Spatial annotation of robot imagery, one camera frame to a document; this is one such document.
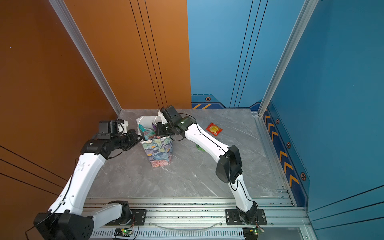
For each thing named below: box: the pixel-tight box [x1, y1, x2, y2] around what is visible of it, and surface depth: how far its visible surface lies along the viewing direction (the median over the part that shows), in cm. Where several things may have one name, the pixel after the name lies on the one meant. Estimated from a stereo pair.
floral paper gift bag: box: [136, 115, 174, 168], surface depth 83 cm
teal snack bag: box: [138, 124, 157, 140], surface depth 86 cm
